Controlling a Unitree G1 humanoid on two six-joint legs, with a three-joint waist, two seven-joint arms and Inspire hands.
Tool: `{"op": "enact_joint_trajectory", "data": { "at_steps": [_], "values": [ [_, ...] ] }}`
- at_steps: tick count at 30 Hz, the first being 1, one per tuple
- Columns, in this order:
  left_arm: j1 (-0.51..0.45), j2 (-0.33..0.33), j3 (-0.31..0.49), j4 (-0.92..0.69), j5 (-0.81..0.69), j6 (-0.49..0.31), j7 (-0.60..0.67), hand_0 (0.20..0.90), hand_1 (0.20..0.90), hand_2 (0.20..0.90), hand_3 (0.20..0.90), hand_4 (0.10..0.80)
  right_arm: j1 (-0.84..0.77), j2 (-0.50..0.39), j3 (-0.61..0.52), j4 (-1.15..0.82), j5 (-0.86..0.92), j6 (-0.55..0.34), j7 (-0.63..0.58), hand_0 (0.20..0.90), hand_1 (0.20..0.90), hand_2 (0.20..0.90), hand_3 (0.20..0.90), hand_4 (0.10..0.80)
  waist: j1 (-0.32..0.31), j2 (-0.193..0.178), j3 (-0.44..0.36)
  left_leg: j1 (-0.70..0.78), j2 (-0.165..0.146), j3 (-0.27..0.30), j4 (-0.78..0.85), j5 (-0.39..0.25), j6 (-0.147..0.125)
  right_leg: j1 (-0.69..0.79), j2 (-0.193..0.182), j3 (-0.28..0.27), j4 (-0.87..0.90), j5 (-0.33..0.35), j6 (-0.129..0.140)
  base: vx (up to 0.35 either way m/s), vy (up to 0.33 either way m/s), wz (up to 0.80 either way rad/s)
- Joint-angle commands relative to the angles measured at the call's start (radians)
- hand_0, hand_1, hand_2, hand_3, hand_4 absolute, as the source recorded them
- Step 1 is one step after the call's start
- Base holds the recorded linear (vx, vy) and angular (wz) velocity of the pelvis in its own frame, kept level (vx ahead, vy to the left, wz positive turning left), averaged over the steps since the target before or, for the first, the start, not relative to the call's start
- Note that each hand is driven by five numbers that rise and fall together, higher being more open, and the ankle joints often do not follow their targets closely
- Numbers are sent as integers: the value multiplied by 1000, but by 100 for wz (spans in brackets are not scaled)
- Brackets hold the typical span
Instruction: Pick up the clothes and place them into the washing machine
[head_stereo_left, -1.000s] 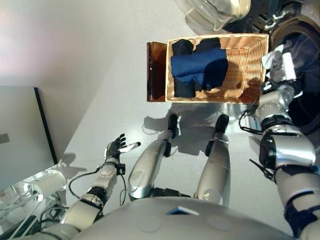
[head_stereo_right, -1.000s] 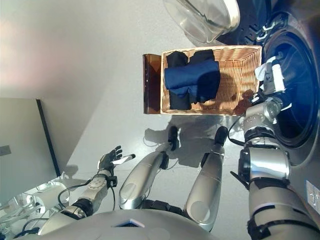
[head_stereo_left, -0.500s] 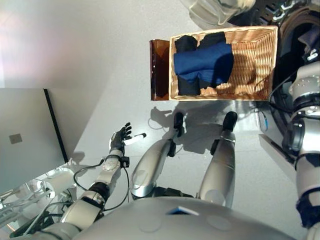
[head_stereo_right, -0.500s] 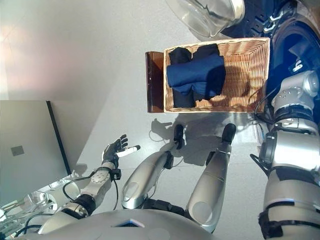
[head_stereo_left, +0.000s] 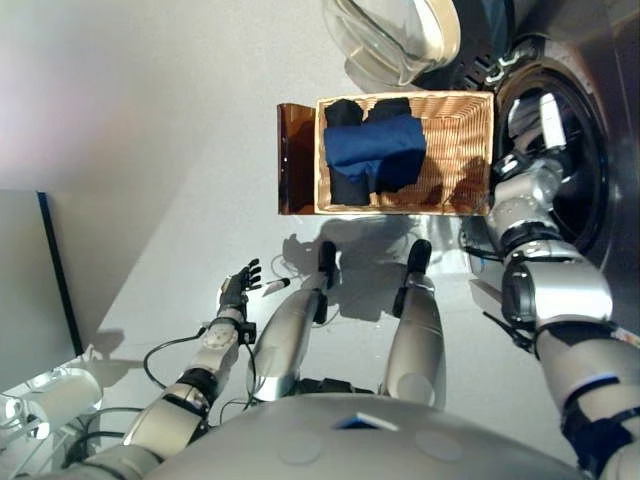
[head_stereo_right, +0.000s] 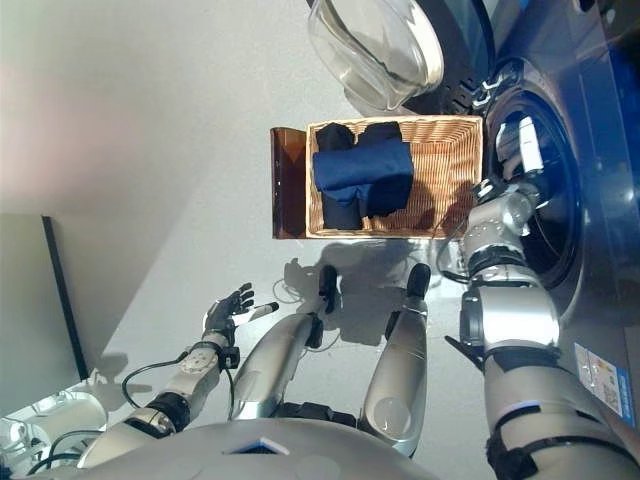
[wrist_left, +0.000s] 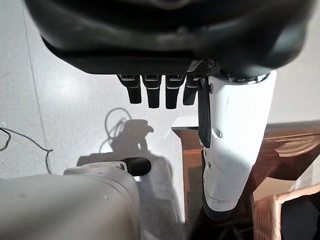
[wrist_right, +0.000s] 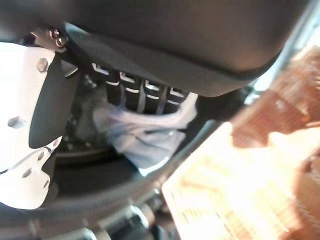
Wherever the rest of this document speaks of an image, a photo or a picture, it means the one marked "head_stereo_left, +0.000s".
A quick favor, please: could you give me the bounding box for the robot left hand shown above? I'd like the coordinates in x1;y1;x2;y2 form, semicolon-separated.
218;257;292;314

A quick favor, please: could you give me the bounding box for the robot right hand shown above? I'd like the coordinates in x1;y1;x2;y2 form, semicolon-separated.
504;93;570;170

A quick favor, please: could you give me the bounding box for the blue garment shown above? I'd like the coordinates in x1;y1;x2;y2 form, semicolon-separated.
323;113;428;182

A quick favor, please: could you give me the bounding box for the grey front-load washing machine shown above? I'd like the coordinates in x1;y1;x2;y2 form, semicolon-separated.
449;0;640;301

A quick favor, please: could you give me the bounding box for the brown wicker laundry basket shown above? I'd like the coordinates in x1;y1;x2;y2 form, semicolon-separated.
313;90;497;218

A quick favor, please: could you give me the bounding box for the dark brown wooden stool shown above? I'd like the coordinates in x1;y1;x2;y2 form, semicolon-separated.
277;102;320;217

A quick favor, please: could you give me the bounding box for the black garment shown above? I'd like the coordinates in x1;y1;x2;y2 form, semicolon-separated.
323;98;427;207

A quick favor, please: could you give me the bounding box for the round glass washer door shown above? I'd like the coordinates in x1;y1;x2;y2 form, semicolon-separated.
322;0;517;92

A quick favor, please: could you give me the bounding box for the robot right leg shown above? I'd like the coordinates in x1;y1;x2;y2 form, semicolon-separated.
379;238;448;410

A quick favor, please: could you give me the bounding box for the grey board black edge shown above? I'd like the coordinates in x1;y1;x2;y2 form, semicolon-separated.
0;189;86;397

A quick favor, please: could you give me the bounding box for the robot grey torso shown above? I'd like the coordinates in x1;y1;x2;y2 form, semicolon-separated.
144;392;592;480

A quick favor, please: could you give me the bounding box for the white cylindrical device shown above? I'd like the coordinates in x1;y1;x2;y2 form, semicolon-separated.
0;367;105;444

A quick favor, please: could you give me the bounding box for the thin white floor cable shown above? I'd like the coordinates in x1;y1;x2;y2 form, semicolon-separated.
271;252;312;287

